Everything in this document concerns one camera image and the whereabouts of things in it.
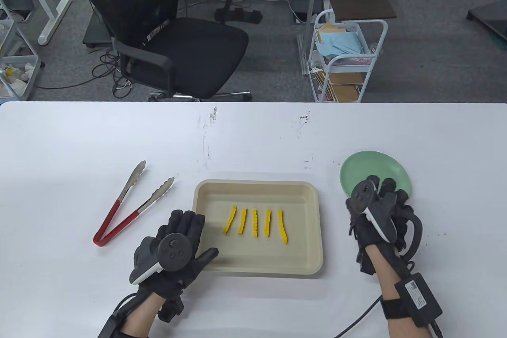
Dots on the white desk leg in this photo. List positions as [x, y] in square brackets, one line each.
[55, 17]

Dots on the black mesh office chair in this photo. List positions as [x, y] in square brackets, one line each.
[190, 48]

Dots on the black power strip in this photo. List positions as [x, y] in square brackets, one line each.
[241, 15]

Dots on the person's right forearm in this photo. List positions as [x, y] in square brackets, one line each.
[382, 270]

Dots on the person's left hand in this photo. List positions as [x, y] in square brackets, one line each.
[190, 227]

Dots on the black wrist sensor box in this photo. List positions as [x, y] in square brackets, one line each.
[418, 294]
[107, 328]

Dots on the white storage bin cart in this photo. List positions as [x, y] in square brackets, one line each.
[23, 80]

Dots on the black right wrist sensor box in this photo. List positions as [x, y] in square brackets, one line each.
[418, 294]

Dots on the person's right hand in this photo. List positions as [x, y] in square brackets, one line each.
[401, 206]

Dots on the black white right hand controller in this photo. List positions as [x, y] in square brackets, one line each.
[362, 197]

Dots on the white rolling cart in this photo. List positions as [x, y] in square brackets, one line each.
[369, 70]

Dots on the yellow crinkle-cut fries stick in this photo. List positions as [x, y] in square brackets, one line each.
[268, 223]
[283, 227]
[242, 221]
[229, 219]
[255, 223]

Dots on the black left wrist sensor box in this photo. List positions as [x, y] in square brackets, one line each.
[107, 328]

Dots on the cream baking tray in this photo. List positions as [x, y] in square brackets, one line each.
[214, 203]

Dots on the black left glove sensor module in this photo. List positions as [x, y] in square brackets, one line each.
[171, 311]

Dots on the green plate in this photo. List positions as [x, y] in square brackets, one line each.
[368, 167]

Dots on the black white hand controller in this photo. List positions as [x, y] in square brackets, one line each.
[362, 197]
[174, 253]

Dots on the black floor platform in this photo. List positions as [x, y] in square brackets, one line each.
[493, 17]

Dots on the black floor stand base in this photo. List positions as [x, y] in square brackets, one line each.
[95, 33]

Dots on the blue paper sheets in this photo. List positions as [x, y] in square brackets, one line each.
[340, 42]

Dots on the person's left forearm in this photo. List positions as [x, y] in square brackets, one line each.
[138, 314]

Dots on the black white left hand controller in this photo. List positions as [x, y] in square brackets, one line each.
[174, 253]

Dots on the brown cardboard pieces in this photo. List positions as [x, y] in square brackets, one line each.
[344, 92]

